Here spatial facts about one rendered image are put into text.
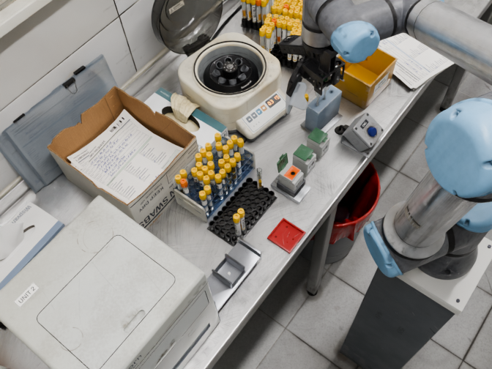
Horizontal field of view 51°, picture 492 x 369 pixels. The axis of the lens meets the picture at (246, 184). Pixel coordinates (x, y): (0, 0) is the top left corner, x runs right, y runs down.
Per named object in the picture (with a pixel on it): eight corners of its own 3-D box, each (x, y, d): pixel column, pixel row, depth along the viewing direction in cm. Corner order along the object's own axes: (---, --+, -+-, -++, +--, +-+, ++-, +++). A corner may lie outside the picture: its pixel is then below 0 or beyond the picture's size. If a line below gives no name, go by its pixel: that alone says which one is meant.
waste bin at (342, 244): (331, 295, 208) (344, 250, 170) (258, 245, 221) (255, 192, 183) (378, 227, 223) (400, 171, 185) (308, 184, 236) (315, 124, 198)
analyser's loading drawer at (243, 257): (206, 328, 113) (203, 321, 109) (183, 310, 116) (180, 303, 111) (261, 258, 121) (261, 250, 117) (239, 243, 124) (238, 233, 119)
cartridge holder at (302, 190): (299, 205, 131) (299, 198, 128) (270, 187, 134) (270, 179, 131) (310, 189, 133) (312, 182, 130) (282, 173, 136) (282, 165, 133)
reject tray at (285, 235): (289, 254, 124) (289, 252, 123) (266, 239, 126) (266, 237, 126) (305, 233, 127) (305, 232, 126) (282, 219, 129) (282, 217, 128)
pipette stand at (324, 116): (320, 139, 141) (323, 116, 132) (300, 126, 144) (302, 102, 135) (342, 118, 145) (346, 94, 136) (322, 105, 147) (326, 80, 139)
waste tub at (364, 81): (364, 110, 145) (370, 86, 137) (326, 88, 150) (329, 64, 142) (391, 83, 150) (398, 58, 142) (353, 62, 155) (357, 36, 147)
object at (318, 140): (320, 159, 138) (322, 145, 132) (305, 151, 139) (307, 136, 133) (328, 150, 139) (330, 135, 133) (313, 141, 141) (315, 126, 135)
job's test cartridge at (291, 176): (293, 195, 131) (294, 182, 125) (278, 186, 132) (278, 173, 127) (302, 184, 132) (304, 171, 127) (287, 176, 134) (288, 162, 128)
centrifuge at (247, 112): (241, 153, 140) (239, 124, 129) (173, 94, 152) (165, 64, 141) (302, 104, 148) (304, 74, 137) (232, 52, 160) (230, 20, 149)
